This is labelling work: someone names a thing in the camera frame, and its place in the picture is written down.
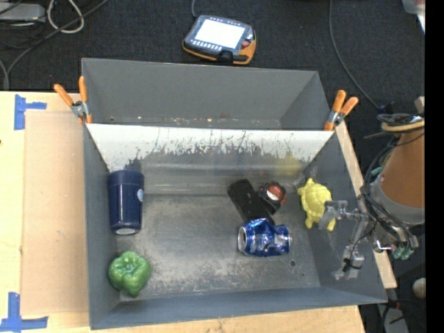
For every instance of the yellow toy turtle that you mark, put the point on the yellow toy turtle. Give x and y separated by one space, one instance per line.
314 200

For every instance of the dark blue cup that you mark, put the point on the dark blue cup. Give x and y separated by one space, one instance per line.
125 200

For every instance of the green toy bell pepper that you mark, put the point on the green toy bell pepper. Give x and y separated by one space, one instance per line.
129 272

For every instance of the black box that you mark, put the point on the black box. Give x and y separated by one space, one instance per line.
247 200

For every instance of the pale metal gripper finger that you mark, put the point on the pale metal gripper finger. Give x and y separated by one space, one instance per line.
333 212
352 264

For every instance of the brown cardboard board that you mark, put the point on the brown cardboard board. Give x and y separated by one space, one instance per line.
52 203

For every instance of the crushed blue drink can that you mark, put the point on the crushed blue drink can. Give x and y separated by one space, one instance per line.
263 238

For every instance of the grey metal bin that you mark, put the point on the grey metal bin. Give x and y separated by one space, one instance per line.
194 234

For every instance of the black and red tape measure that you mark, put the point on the black and red tape measure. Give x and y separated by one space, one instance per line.
274 194

